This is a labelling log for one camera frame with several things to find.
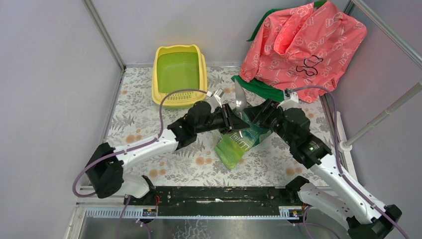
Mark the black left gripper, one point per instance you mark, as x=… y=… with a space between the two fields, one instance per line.
x=226 y=117

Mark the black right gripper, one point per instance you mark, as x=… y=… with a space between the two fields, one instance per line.
x=260 y=112

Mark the silver metal scoop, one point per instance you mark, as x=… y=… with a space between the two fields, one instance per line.
x=240 y=97

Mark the green litter bag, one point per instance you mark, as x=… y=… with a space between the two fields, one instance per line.
x=232 y=147

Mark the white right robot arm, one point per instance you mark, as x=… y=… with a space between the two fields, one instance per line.
x=362 y=214

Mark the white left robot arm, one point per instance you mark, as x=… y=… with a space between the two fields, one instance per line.
x=107 y=166

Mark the yellow litter box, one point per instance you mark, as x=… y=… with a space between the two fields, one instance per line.
x=179 y=67

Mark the green cloth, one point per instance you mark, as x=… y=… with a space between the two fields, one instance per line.
x=263 y=87

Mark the white metal pole stand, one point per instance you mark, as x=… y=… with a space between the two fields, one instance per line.
x=345 y=145

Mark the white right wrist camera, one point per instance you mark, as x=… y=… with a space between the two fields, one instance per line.
x=291 y=100

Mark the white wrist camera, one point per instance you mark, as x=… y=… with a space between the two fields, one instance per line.
x=291 y=100
x=214 y=98

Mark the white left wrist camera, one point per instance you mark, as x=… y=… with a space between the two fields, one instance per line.
x=214 y=98

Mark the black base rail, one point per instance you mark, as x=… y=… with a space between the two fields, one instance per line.
x=218 y=201

